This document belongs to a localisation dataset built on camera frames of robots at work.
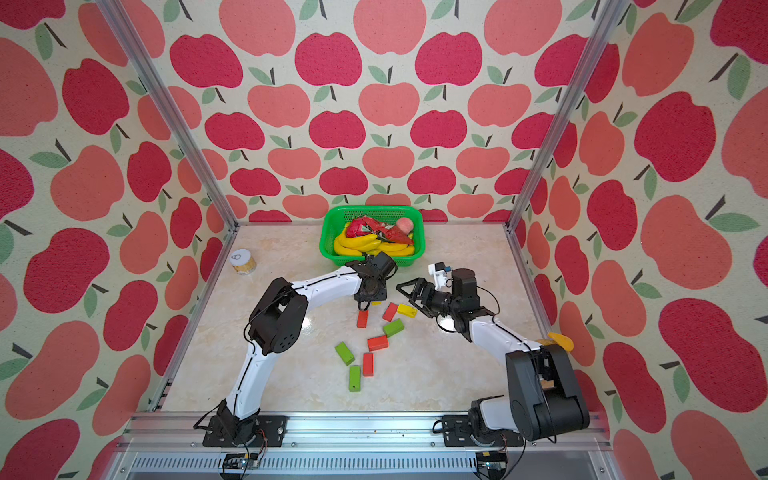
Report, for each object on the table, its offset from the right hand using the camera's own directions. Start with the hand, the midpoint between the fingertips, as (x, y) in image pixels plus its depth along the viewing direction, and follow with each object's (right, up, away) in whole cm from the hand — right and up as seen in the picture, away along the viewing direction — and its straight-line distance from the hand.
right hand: (405, 299), depth 84 cm
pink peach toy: (+2, +24, +27) cm, 36 cm away
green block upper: (-3, -11, +8) cm, 14 cm away
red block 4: (-11, -19, +1) cm, 22 cm away
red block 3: (-8, -14, +3) cm, 16 cm away
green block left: (-18, -16, +2) cm, 24 cm away
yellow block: (-8, -2, +4) cm, 10 cm away
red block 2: (-4, -6, +11) cm, 14 cm away
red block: (-13, -8, +11) cm, 19 cm away
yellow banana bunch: (-12, +16, +20) cm, 28 cm away
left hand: (-7, -3, +15) cm, 16 cm away
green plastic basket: (-24, +27, +32) cm, 48 cm away
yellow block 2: (+2, -5, +11) cm, 12 cm away
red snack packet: (-15, +23, +25) cm, 37 cm away
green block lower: (-14, -22, -2) cm, 26 cm away
